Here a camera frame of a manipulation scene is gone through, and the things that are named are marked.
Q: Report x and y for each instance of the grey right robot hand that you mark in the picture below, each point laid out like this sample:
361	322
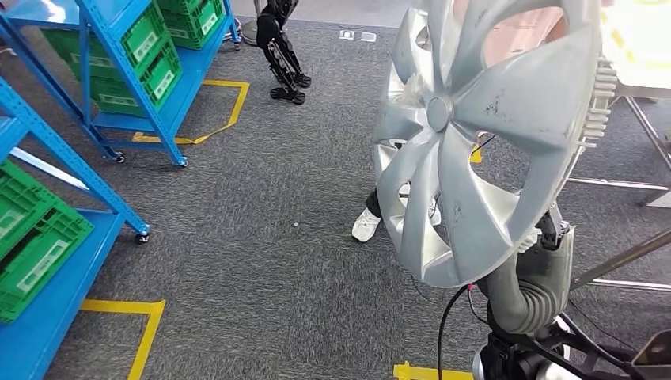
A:
553	262

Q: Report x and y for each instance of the silver wheel hubcap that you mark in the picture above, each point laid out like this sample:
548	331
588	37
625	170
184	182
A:
524	105

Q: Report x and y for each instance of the blue metal shelf rack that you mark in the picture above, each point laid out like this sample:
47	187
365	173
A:
52	335
194	73

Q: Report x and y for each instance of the small yellow floor marker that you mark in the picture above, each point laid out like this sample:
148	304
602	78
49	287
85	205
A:
476	156

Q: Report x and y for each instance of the yellow floor tape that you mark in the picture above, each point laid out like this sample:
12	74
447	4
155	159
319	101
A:
419	373
236	105
147	335

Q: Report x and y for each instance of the white floor tag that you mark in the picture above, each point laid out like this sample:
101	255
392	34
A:
368	37
346	35

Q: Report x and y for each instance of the black humanoid robot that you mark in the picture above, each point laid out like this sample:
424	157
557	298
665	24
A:
283	47

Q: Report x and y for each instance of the grey round stand base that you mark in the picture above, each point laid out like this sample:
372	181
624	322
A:
249	31

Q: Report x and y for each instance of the green plastic crate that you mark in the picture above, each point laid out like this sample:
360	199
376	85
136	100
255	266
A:
162	78
21	204
194	26
152	31
73	231

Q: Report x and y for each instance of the black wrist bracket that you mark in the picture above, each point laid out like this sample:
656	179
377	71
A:
503	356

